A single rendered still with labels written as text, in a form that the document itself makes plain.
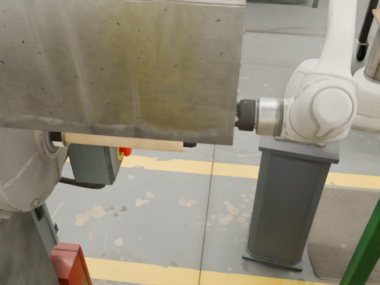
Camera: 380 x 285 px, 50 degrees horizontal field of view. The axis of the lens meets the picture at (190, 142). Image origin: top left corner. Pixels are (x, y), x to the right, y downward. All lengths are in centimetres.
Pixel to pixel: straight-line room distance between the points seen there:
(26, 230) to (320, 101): 69
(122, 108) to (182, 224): 171
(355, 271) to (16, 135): 114
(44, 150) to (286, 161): 103
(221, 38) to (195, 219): 180
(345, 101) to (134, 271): 141
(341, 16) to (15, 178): 68
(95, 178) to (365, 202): 165
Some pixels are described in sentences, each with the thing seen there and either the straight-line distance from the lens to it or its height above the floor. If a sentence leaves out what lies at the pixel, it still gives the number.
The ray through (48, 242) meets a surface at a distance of 121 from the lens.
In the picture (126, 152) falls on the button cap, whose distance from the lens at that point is 100.
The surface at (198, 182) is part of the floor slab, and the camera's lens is 226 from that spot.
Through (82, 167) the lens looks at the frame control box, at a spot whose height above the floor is 98.
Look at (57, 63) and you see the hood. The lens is 38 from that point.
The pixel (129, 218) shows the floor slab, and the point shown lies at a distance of 212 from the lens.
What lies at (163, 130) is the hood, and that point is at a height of 140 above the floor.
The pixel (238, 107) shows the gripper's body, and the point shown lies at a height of 108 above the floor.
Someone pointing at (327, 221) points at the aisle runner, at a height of 0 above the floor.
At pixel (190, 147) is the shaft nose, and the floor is 125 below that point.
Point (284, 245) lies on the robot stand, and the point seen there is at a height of 15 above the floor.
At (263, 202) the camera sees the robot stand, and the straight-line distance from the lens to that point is 167.
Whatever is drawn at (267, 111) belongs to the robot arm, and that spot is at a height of 110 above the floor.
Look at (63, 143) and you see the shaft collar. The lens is 64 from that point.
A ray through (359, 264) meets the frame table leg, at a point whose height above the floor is 54.
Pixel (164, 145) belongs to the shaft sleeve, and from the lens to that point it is 60.
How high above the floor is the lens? 165
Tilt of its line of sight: 41 degrees down
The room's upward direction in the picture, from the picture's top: straight up
